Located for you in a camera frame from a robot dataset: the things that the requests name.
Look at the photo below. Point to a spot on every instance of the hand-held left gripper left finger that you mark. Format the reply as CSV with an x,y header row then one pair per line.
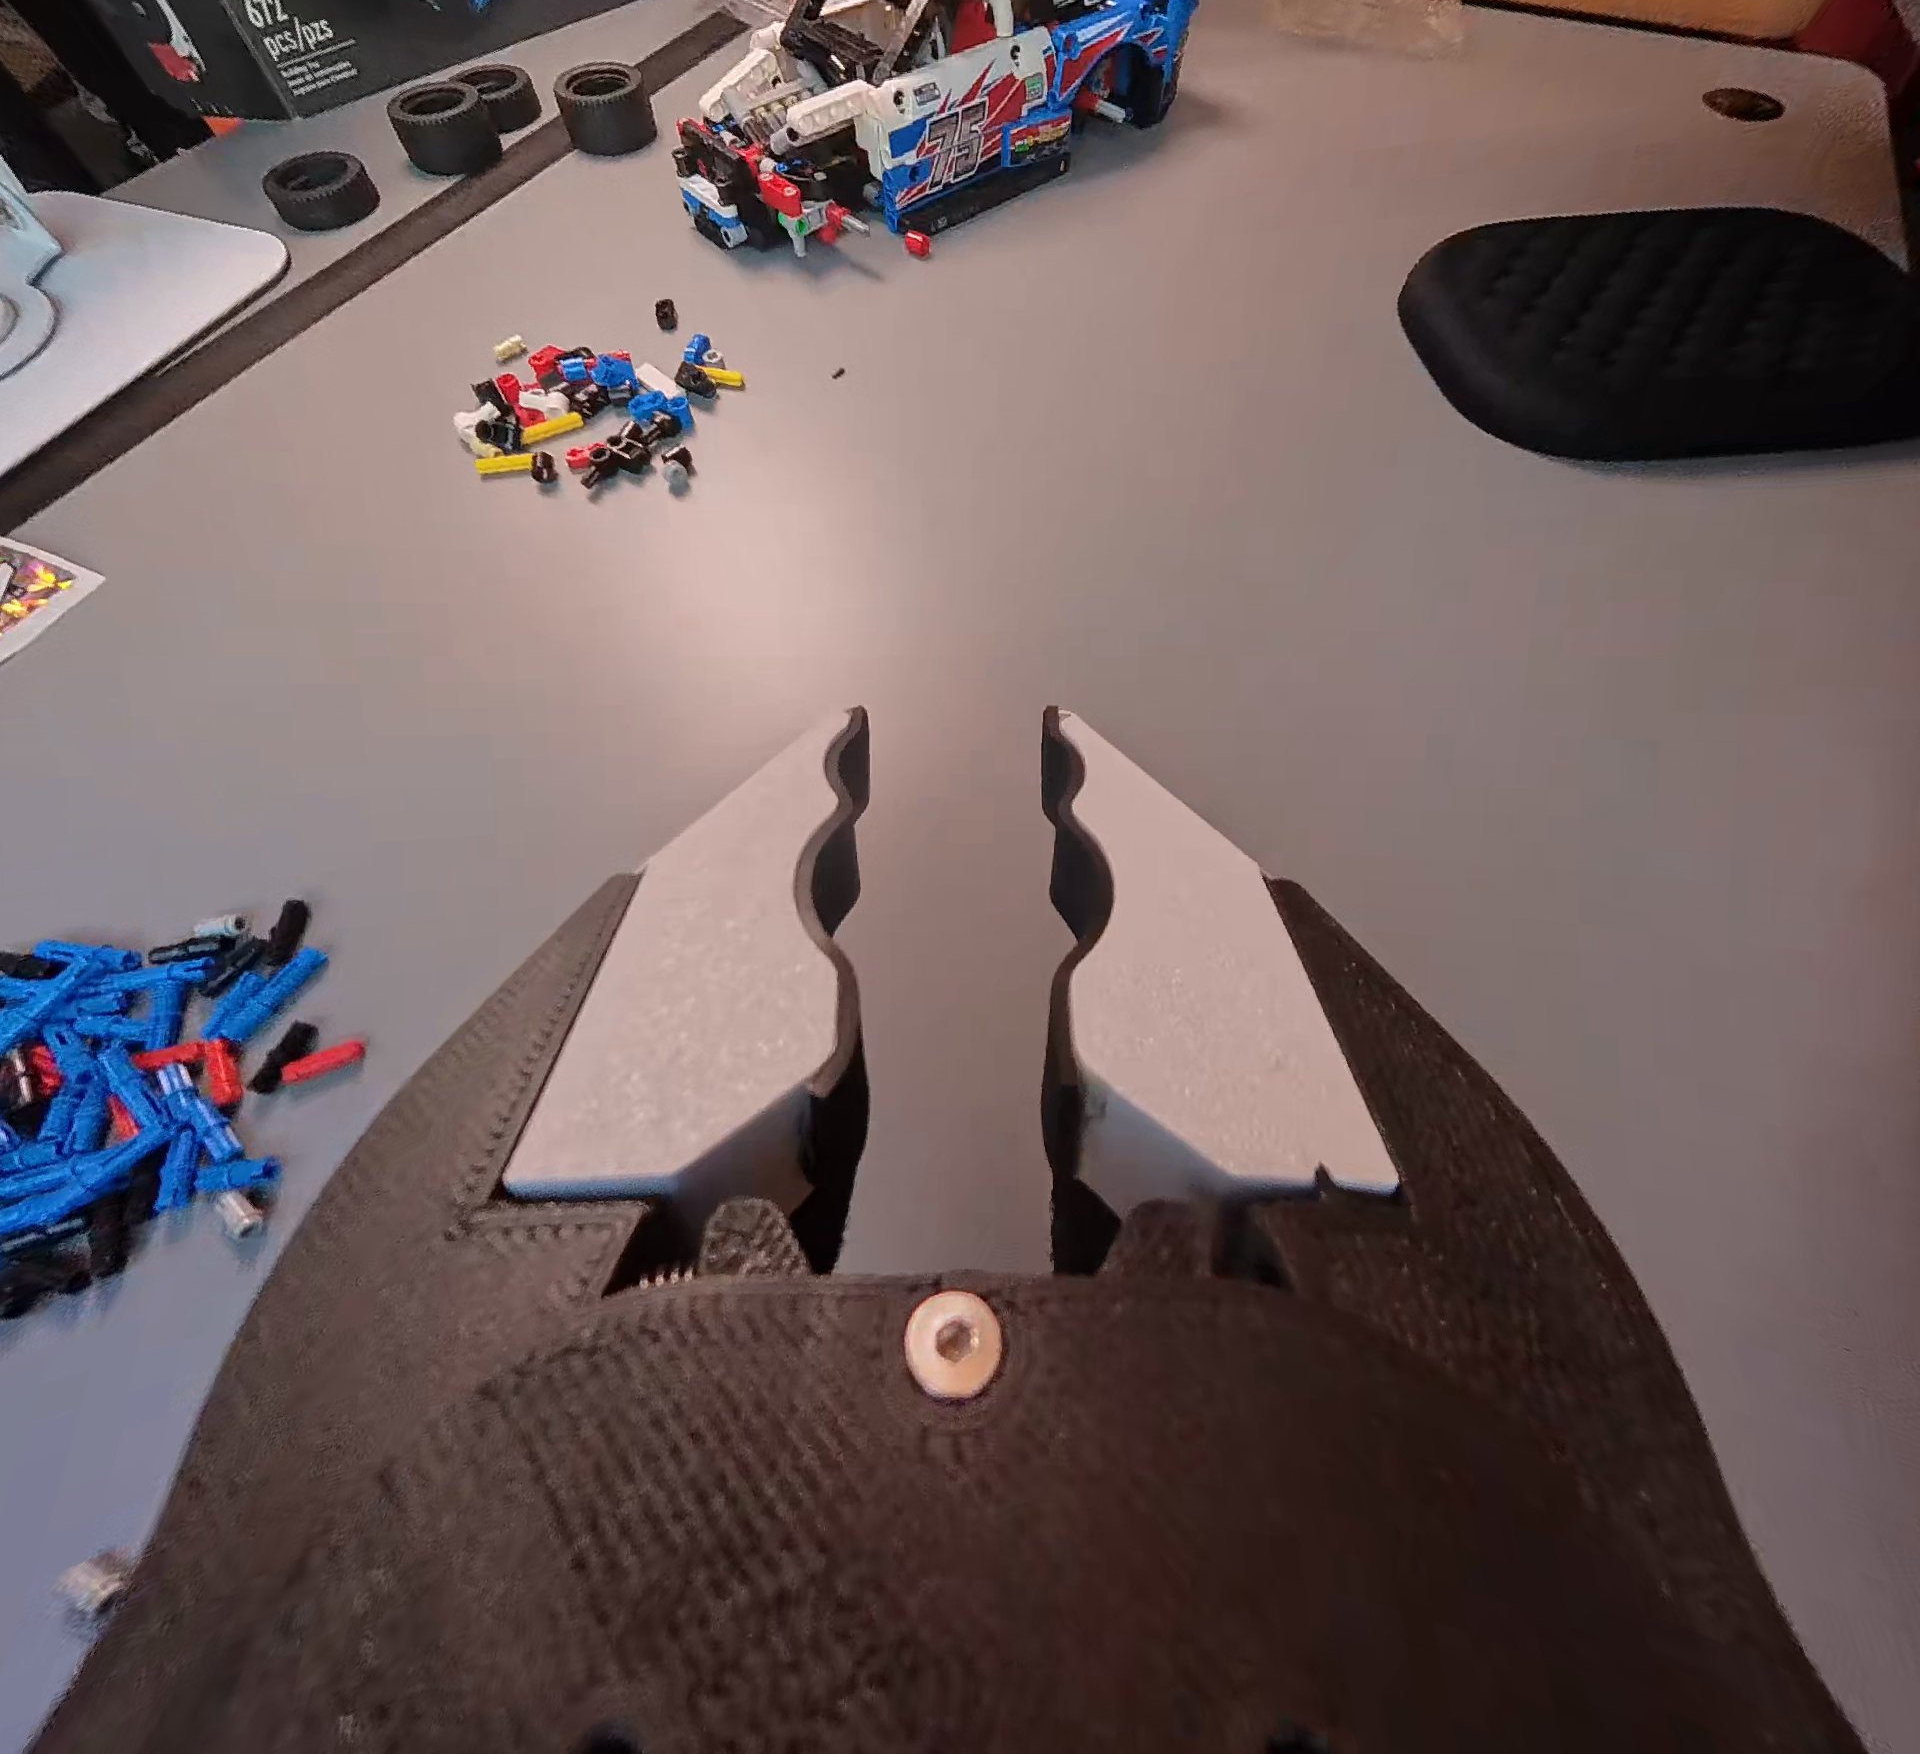
x,y
704,973

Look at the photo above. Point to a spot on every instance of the white book stand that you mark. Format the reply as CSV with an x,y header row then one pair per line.
x,y
137,285

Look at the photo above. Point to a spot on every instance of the black rubber lego tyre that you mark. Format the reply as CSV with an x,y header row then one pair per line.
x,y
320,192
442,130
514,88
606,109

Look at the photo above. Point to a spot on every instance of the lego race car model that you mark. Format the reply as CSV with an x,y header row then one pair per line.
x,y
961,119

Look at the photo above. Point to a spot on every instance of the lego sticker sheet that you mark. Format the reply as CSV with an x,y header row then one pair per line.
x,y
38,591

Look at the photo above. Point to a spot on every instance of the pile of mixed lego pieces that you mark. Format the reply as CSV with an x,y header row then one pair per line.
x,y
600,398

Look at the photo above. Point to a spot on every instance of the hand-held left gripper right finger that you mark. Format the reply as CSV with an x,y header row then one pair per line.
x,y
1201,1005

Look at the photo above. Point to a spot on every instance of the grey lego connector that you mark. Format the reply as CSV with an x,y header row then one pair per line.
x,y
93,1582

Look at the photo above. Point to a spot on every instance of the black padded wrist rest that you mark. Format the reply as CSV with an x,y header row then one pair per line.
x,y
1664,329

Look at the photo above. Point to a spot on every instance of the pile of blue lego pins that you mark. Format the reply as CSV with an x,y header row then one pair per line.
x,y
90,1079

